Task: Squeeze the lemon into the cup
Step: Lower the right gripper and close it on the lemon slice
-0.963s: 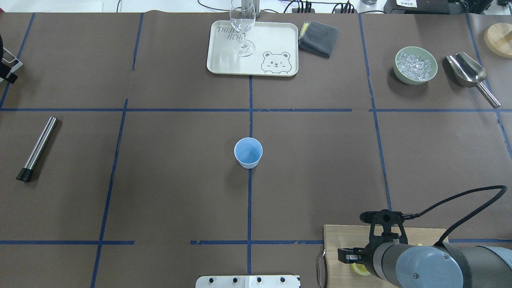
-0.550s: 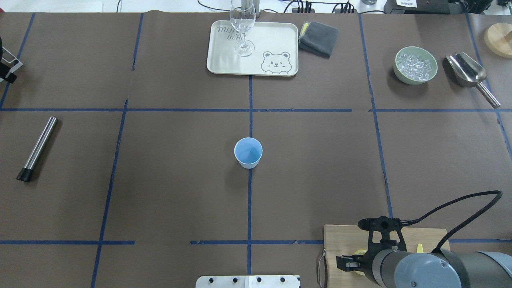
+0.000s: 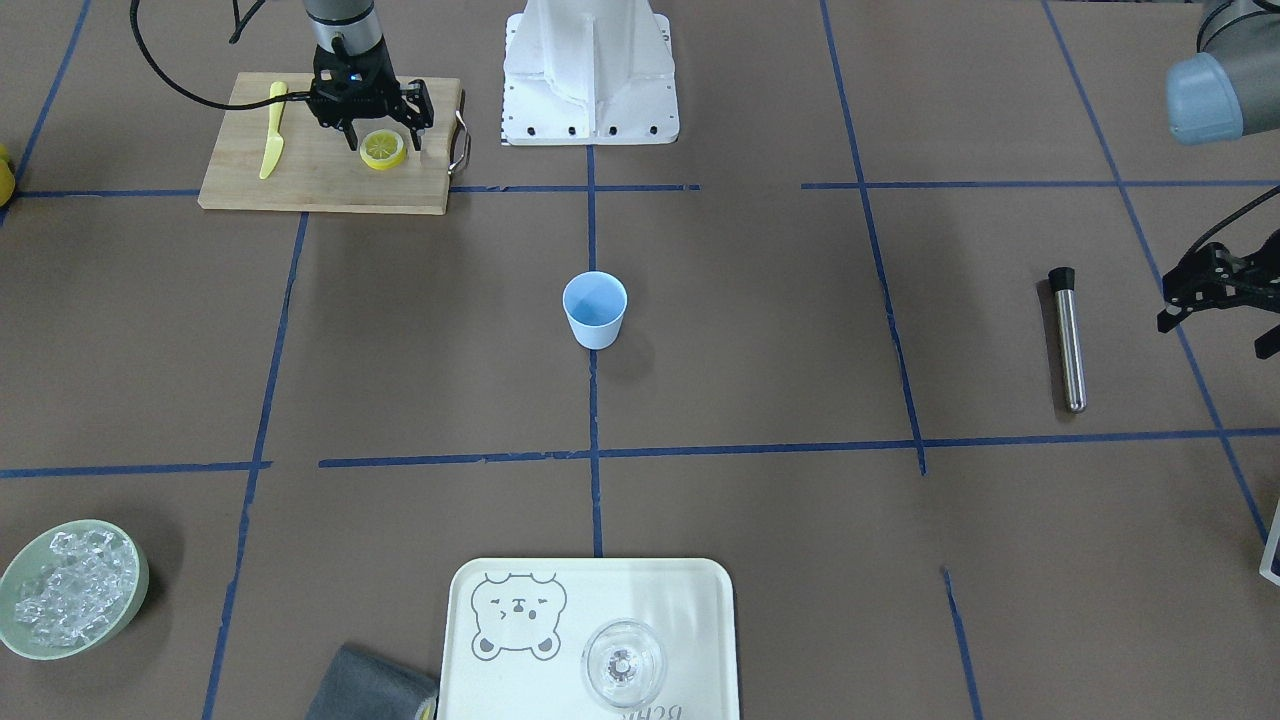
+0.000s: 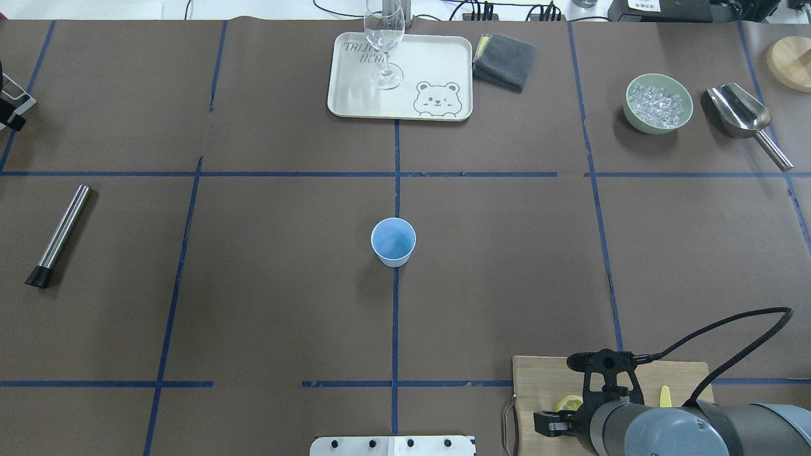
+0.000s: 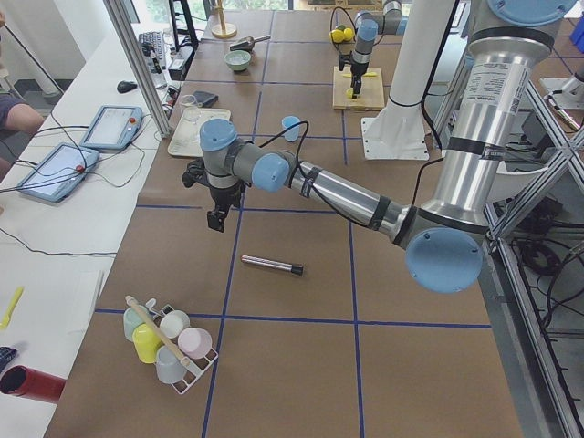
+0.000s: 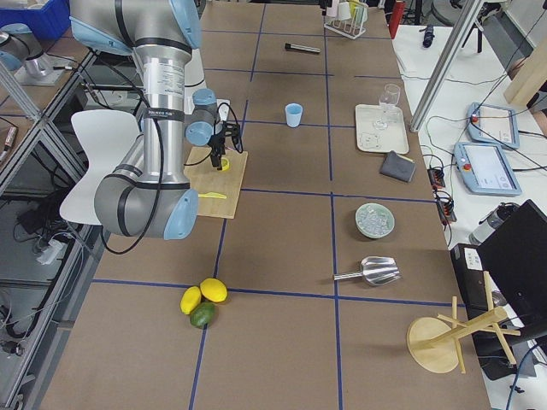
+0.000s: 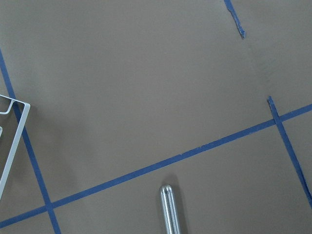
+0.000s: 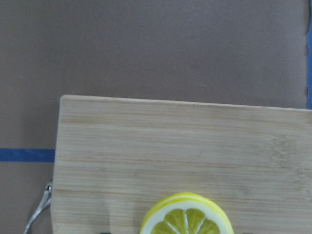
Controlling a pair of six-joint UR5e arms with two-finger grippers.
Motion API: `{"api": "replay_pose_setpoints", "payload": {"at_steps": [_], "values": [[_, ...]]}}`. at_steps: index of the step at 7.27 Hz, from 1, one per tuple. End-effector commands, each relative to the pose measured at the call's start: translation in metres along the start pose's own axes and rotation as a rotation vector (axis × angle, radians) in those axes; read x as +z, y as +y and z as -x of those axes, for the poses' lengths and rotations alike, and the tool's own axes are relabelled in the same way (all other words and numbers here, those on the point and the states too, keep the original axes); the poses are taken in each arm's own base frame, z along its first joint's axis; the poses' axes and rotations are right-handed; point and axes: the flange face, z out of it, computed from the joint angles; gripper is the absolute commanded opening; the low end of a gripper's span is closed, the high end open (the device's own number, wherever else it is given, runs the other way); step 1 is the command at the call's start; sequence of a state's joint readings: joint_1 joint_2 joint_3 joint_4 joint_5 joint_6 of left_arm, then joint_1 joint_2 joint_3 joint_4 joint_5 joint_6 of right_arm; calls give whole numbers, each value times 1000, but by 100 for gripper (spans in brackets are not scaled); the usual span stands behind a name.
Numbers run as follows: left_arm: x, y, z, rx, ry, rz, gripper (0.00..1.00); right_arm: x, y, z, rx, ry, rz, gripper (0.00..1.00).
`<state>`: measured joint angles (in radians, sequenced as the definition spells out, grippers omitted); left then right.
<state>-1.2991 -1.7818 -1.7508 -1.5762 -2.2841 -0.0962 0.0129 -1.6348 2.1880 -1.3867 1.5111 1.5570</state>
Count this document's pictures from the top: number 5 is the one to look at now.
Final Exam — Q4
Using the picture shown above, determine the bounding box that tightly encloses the light blue plastic cup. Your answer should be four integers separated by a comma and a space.
281, 115, 300, 142

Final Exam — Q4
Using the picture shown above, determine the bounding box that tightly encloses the white wire cup rack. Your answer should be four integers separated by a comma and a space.
145, 298, 218, 394

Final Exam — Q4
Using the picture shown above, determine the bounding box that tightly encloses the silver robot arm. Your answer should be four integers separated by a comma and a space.
339, 1, 408, 99
182, 1, 573, 293

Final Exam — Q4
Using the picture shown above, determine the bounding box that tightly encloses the near blue teach pendant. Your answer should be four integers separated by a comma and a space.
16, 143, 99, 203

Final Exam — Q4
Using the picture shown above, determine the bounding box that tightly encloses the grey-blue cup in rack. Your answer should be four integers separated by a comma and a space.
155, 346, 186, 384

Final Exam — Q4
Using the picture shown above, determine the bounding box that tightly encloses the far blue teach pendant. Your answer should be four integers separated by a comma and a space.
79, 105, 143, 151

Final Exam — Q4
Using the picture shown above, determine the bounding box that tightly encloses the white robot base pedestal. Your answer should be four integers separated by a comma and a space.
361, 1, 457, 161

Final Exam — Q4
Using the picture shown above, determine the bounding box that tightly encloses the cream serving tray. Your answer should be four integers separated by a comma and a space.
167, 109, 231, 158

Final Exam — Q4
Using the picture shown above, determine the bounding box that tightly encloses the pink cup in rack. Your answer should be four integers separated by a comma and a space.
178, 328, 213, 359

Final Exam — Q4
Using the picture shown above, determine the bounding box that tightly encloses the clear wine glass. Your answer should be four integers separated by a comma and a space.
179, 94, 200, 123

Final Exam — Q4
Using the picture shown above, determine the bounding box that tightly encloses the aluminium frame post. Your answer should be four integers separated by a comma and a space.
103, 0, 172, 139

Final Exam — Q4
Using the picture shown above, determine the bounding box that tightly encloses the metal ice scoop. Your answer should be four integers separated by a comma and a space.
229, 35, 271, 52

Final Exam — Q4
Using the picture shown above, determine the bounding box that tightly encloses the bamboo cutting board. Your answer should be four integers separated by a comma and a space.
332, 67, 386, 110

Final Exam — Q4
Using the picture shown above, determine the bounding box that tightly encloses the red cylinder tube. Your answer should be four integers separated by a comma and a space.
1, 365, 66, 403

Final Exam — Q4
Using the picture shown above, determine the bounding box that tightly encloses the wooden rack handle rod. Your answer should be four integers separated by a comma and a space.
125, 296, 190, 368

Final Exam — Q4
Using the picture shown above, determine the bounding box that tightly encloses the grey folded cloth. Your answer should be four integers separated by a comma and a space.
193, 90, 218, 108

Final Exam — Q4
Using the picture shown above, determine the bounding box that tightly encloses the wooden mug tree stand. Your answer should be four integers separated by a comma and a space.
211, 0, 237, 39

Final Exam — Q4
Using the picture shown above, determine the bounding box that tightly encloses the green bowl with ice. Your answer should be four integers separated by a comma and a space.
224, 50, 252, 72

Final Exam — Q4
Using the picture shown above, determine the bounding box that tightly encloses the black keyboard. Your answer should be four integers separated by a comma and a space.
138, 31, 166, 69

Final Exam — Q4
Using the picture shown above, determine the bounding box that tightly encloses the white cup in rack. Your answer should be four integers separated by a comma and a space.
160, 310, 191, 339

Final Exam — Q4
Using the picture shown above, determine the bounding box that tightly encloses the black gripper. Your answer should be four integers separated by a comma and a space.
339, 52, 369, 99
182, 157, 245, 233

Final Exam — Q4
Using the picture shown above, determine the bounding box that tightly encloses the blue teach pendant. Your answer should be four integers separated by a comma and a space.
79, 105, 143, 151
16, 143, 99, 203

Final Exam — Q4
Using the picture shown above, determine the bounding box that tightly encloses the yellow cup in rack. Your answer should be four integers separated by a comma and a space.
131, 323, 163, 364

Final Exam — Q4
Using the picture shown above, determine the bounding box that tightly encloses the steel muddler with black cap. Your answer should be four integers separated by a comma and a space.
240, 255, 304, 276

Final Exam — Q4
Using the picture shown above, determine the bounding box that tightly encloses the black computer mouse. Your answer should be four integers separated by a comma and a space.
116, 80, 138, 94

